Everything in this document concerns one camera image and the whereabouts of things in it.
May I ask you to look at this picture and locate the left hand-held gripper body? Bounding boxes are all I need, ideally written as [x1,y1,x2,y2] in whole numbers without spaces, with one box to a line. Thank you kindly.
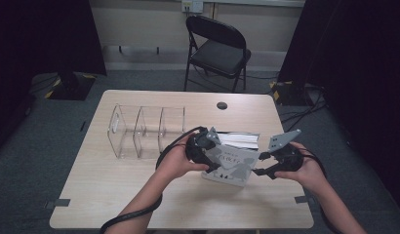
[185,126,222,164]

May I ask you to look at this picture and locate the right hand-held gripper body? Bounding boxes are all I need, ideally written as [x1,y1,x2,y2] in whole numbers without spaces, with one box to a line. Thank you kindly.
[268,128,305,174]

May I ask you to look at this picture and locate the white book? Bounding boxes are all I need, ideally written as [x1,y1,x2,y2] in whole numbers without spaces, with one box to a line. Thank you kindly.
[201,131,261,188]

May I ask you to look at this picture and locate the clear acrylic book rack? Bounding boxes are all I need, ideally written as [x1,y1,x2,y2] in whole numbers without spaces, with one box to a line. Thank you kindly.
[106,103,186,161]

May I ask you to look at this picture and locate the person's left hand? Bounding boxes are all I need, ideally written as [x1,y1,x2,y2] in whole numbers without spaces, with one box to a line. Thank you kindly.
[156,133,211,181]

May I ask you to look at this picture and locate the person's right hand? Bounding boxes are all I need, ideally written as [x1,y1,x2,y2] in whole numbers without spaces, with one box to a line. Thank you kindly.
[273,141,326,196]

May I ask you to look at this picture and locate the grey tape strip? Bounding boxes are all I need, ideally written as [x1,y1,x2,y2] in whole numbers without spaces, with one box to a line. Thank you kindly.
[45,198,72,210]
[294,195,316,206]

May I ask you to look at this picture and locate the black stand base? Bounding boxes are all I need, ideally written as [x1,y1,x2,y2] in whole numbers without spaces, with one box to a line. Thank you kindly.
[44,71,97,101]
[269,80,323,107]

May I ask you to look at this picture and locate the black folding chair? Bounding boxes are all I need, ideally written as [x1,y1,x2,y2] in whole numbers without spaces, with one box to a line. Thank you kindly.
[182,15,253,94]

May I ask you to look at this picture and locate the dark curtain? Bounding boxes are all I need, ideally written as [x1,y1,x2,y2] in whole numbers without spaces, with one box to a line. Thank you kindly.
[277,0,400,215]
[0,0,108,154]

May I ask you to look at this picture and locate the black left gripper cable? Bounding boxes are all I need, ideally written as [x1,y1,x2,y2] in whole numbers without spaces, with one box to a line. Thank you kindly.
[100,126,210,234]

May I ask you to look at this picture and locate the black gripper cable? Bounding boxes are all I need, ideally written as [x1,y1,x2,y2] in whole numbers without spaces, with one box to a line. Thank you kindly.
[100,126,210,234]
[299,146,340,234]

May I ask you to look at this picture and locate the black floor cables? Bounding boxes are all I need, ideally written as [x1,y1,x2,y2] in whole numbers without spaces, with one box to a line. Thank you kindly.
[279,86,329,135]

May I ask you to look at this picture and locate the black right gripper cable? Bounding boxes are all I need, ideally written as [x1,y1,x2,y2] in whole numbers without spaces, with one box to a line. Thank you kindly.
[299,146,340,234]

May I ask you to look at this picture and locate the grey wall trunking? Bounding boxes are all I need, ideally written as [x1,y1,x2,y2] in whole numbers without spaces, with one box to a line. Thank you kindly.
[101,45,289,71]

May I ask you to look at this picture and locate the white wall socket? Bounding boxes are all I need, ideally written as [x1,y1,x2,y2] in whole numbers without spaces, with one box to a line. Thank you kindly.
[181,0,205,15]

